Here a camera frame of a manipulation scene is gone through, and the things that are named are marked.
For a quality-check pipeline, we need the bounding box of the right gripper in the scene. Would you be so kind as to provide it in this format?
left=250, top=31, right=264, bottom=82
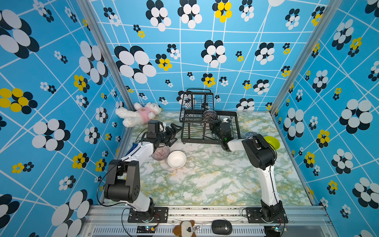
left=209, top=117, right=224, bottom=144

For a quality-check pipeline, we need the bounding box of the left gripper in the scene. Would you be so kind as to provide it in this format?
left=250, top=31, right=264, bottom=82
left=156, top=123, right=182, bottom=147

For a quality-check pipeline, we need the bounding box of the brown white patterned bowl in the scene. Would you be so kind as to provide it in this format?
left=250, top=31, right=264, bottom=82
left=202, top=111, right=218, bottom=122

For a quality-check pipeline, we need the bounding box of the plain white bowl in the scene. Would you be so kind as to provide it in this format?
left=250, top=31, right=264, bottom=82
left=167, top=151, right=187, bottom=169

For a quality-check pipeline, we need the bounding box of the blue triangle pattern bowl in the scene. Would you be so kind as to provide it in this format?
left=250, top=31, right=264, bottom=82
left=245, top=131, right=257, bottom=138

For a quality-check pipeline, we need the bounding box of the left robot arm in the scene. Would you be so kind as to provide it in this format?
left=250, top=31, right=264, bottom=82
left=103, top=120, right=183, bottom=222

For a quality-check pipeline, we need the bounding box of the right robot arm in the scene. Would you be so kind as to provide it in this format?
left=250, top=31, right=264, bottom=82
left=210, top=121, right=288, bottom=223

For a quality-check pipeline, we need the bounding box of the pink striped bowl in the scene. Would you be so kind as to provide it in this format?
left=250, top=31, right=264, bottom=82
left=152, top=146, right=170, bottom=161

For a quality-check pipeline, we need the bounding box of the white plush toy pink shirt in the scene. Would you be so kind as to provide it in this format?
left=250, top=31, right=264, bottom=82
left=115, top=102, right=162, bottom=128

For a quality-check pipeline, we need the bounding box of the blue tape dispenser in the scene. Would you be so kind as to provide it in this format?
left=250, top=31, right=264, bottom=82
left=126, top=143, right=139, bottom=155

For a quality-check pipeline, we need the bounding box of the lime green bowl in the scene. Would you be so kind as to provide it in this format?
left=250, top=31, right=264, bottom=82
left=264, top=136, right=280, bottom=150

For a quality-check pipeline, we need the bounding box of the brown plush dog toy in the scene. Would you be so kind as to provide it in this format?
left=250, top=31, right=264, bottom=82
left=173, top=220, right=196, bottom=237

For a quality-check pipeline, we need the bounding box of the left circuit board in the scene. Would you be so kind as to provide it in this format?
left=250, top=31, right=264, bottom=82
left=137, top=226, right=157, bottom=234

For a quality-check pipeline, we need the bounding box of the circuit board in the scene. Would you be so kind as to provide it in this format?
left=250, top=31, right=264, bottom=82
left=137, top=226, right=157, bottom=234
left=265, top=226, right=281, bottom=237

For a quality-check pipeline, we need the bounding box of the black computer mouse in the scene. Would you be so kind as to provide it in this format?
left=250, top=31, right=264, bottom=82
left=211, top=219, right=233, bottom=235

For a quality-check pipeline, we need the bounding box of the right circuit board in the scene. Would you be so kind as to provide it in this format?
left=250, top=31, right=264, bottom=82
left=265, top=226, right=281, bottom=237

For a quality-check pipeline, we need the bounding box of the black wire dish rack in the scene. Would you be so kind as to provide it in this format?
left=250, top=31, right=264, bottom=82
left=177, top=88, right=241, bottom=149

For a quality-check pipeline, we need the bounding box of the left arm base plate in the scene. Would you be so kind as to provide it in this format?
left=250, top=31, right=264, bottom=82
left=127, top=207, right=169, bottom=224

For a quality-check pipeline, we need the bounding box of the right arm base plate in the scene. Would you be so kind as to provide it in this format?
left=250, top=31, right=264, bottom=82
left=241, top=207, right=289, bottom=224

